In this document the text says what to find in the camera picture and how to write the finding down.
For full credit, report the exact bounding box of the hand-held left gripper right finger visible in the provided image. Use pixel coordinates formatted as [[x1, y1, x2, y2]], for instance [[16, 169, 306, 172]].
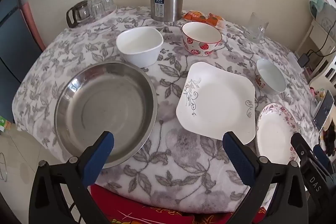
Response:
[[222, 131, 309, 224]]

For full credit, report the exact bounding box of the white square bowl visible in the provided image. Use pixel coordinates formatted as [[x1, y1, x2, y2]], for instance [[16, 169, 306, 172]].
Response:
[[116, 27, 164, 68]]

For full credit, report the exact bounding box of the black power adapter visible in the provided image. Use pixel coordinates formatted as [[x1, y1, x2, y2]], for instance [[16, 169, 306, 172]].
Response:
[[298, 53, 310, 67]]

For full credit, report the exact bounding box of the pink floral round plate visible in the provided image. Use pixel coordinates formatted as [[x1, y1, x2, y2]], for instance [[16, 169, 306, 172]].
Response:
[[256, 103, 300, 163]]

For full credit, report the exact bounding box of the black cable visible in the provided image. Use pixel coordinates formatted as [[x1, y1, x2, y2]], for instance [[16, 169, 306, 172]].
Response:
[[306, 27, 336, 56]]

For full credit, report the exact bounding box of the smartphone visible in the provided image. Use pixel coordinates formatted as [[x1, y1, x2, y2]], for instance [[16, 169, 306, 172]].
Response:
[[313, 90, 335, 132]]

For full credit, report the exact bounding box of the grey floral tablecloth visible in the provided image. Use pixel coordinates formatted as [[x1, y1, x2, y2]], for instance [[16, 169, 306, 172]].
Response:
[[12, 6, 322, 214]]

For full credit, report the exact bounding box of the black tangled bundle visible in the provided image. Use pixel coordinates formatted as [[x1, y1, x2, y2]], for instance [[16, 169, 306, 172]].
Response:
[[320, 126, 336, 159]]

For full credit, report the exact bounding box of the pink board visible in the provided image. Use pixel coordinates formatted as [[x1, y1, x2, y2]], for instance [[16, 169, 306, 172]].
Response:
[[22, 2, 45, 51]]

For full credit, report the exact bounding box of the glass mug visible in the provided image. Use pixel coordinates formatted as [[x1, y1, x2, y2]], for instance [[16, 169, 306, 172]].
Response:
[[244, 12, 269, 43]]

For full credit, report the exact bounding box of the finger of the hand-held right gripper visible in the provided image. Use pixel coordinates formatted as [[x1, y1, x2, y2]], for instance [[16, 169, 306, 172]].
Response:
[[313, 145, 333, 175], [290, 133, 315, 164]]

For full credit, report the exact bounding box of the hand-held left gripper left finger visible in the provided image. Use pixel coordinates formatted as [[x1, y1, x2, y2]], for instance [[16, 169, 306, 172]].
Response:
[[29, 131, 114, 224]]

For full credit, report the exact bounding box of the grey printed box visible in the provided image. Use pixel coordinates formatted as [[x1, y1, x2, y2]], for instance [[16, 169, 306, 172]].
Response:
[[315, 5, 336, 38]]

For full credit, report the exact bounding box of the teal cloth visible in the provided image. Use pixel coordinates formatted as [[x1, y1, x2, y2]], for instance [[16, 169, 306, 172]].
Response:
[[309, 0, 328, 21]]

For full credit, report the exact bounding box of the green box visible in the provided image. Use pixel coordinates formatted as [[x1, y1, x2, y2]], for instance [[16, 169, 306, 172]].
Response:
[[0, 116, 12, 132]]

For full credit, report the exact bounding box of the white shelf stand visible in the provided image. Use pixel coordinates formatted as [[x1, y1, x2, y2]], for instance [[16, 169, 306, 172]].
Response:
[[294, 18, 336, 88]]

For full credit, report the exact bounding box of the strawberry print bowl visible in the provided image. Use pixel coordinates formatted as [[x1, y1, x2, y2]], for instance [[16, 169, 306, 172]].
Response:
[[182, 22, 223, 57]]

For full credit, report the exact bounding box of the stainless steel basin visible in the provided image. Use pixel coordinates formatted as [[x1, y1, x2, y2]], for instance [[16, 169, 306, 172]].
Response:
[[54, 61, 158, 169]]

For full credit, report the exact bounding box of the white square plate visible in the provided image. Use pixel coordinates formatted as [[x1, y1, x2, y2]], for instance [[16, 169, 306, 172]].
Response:
[[176, 62, 256, 145]]

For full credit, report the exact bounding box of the small red print bowl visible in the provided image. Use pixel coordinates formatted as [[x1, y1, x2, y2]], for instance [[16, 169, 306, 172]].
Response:
[[254, 59, 286, 95]]

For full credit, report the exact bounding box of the glass teapot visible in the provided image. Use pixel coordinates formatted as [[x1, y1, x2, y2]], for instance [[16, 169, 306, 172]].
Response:
[[66, 0, 93, 28]]

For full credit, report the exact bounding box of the small white box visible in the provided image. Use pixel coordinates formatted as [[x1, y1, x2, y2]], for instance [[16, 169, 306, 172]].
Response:
[[287, 53, 302, 72]]

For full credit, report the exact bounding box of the red patterned cloth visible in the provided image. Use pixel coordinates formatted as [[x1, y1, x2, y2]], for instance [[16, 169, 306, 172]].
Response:
[[89, 183, 268, 224]]

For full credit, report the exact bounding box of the blue cabinet door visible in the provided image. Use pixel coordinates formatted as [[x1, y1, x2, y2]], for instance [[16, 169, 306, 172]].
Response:
[[0, 0, 46, 119]]

